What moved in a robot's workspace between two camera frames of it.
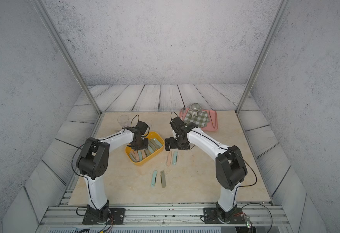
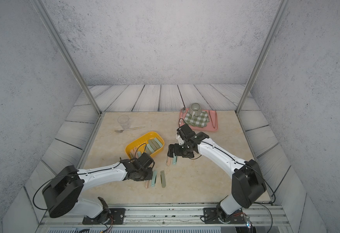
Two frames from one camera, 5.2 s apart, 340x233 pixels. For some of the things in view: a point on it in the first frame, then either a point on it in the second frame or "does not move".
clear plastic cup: (124, 120) does not move
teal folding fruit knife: (153, 181) does not move
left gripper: (145, 146) to (150, 171)
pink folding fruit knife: (168, 161) does not move
